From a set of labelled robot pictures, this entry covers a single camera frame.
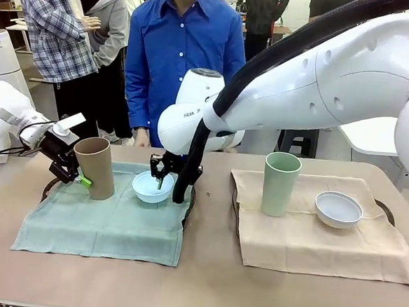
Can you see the tall brown cup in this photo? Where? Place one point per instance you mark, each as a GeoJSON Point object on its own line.
{"type": "Point", "coordinates": [97, 174]}

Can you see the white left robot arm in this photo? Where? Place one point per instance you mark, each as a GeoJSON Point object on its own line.
{"type": "Point", "coordinates": [4, 111]}

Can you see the light blue bowl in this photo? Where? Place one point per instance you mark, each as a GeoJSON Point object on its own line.
{"type": "Point", "coordinates": [145, 193]}

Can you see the bystander in blue plaid shirt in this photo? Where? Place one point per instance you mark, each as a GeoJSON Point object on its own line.
{"type": "Point", "coordinates": [52, 27]}

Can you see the bystander in pale open jacket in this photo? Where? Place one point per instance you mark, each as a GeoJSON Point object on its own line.
{"type": "Point", "coordinates": [112, 20]}

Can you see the person right forearm blue sleeve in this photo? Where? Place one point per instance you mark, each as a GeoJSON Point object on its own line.
{"type": "Point", "coordinates": [138, 99]}

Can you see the person in blue shirt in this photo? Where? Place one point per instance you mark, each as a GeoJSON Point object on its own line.
{"type": "Point", "coordinates": [169, 52]}

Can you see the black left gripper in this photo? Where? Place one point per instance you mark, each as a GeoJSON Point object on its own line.
{"type": "Point", "coordinates": [61, 145]}

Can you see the white rounded table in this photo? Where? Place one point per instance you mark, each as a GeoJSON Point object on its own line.
{"type": "Point", "coordinates": [370, 137]}

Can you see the plaid shirt bystander hand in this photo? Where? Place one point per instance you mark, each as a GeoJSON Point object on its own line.
{"type": "Point", "coordinates": [91, 23]}

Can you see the green cloth mat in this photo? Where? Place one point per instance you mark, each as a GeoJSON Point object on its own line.
{"type": "Point", "coordinates": [97, 230]}

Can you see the grey white bowl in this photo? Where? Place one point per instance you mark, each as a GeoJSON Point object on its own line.
{"type": "Point", "coordinates": [337, 219]}

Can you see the beige cloth mat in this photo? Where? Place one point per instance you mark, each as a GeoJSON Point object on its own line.
{"type": "Point", "coordinates": [306, 248]}

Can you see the bystander in dark jacket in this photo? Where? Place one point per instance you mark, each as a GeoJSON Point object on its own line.
{"type": "Point", "coordinates": [263, 17]}

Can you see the tall green cup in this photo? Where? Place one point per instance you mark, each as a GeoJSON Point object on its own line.
{"type": "Point", "coordinates": [281, 187]}

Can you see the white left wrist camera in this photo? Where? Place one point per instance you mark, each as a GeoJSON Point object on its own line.
{"type": "Point", "coordinates": [71, 121]}

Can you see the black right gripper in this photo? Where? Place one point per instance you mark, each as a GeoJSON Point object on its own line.
{"type": "Point", "coordinates": [173, 162]}

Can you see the grey plastic stool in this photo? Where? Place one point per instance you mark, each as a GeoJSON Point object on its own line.
{"type": "Point", "coordinates": [298, 140]}

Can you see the person right hand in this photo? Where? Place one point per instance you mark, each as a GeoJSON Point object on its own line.
{"type": "Point", "coordinates": [143, 137]}

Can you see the dark brown serving tray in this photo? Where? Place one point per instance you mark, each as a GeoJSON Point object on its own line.
{"type": "Point", "coordinates": [237, 222]}
{"type": "Point", "coordinates": [193, 200]}

